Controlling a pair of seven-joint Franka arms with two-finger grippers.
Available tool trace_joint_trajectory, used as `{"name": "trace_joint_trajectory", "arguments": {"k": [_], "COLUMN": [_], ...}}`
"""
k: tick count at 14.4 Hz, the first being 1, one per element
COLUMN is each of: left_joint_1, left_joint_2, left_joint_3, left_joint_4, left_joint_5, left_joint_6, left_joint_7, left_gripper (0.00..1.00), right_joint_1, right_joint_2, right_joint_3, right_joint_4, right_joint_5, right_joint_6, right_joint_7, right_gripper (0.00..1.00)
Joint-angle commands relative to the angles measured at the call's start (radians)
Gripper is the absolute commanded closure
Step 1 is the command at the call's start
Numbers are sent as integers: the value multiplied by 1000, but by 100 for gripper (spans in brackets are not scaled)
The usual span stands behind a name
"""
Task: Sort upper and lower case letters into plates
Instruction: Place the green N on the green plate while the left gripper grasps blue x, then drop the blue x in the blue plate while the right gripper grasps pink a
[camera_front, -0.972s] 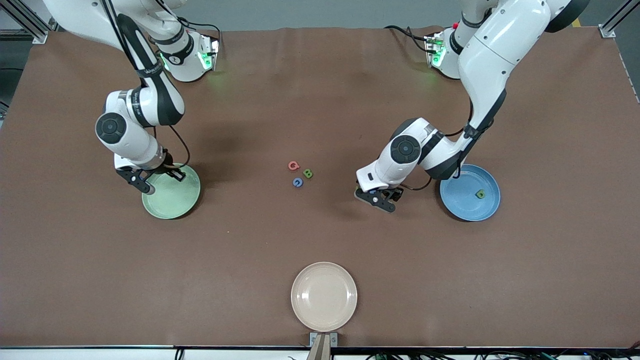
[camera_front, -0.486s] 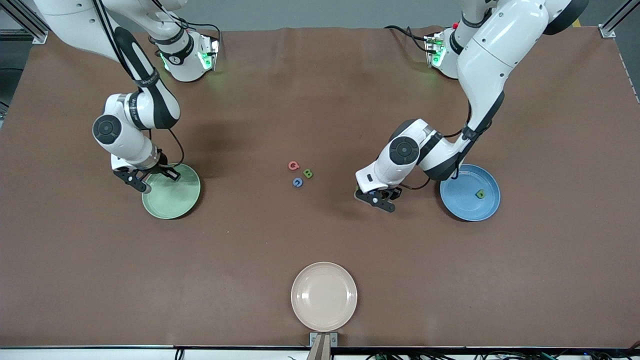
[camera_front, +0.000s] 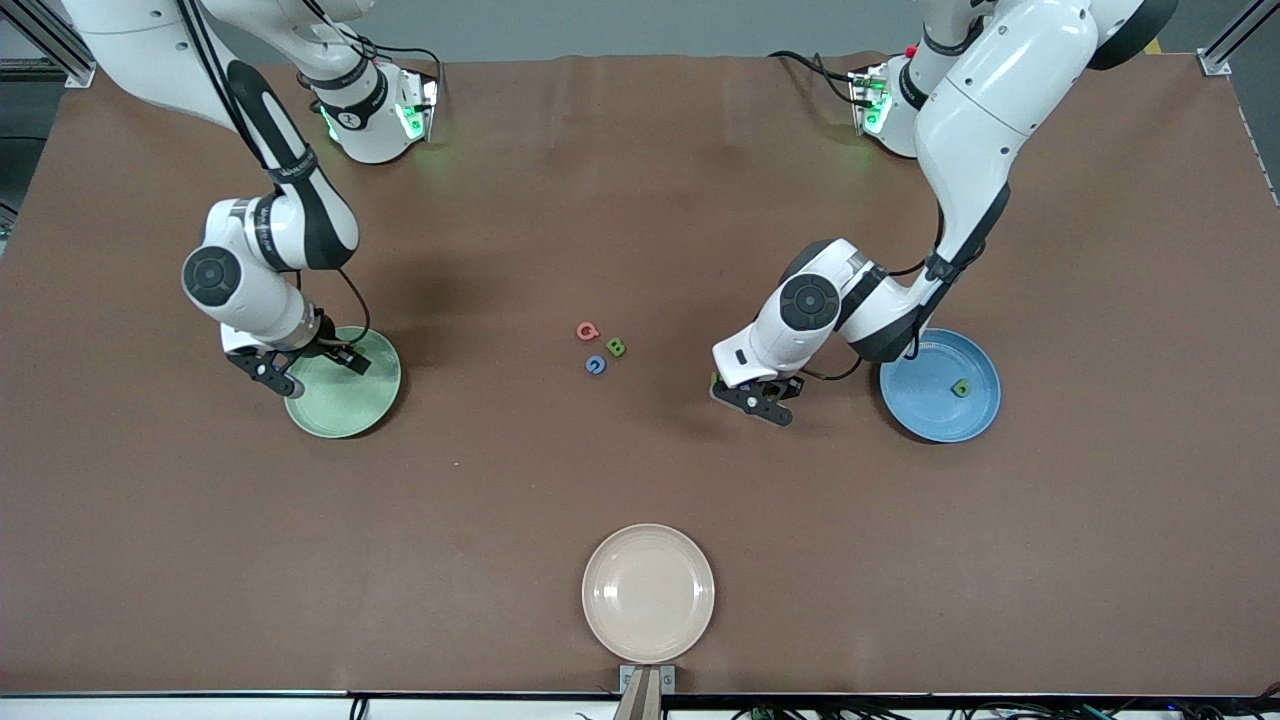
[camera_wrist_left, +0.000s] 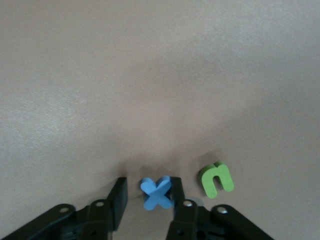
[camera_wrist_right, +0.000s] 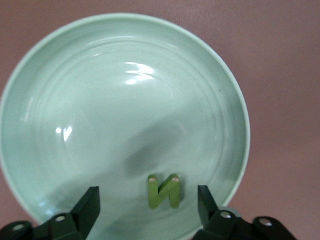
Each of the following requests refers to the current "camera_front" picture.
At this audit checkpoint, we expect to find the light green plate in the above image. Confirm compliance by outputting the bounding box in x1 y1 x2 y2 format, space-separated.
283 326 403 440

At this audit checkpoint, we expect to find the blue plate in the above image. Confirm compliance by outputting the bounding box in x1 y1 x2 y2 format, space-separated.
879 328 1002 444

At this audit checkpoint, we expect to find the brown table cover sheet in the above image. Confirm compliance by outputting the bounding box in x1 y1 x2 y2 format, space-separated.
0 52 1280 696

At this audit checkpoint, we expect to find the beige plate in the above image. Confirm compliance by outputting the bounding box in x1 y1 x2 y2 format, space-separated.
581 523 717 665

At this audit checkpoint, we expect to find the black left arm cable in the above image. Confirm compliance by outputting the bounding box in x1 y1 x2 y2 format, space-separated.
798 195 949 383

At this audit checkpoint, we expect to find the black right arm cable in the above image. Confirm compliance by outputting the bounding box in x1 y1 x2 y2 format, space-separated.
178 0 374 353

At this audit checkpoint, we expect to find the black arm base cable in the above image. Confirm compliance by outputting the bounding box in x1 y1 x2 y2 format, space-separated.
768 50 861 106
295 0 446 101

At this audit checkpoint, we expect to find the aluminium camera mount beam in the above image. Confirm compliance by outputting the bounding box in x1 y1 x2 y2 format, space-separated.
612 668 665 720

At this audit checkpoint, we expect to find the aluminium frame strut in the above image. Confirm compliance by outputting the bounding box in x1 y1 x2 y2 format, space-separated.
1198 0 1280 78
0 0 96 86

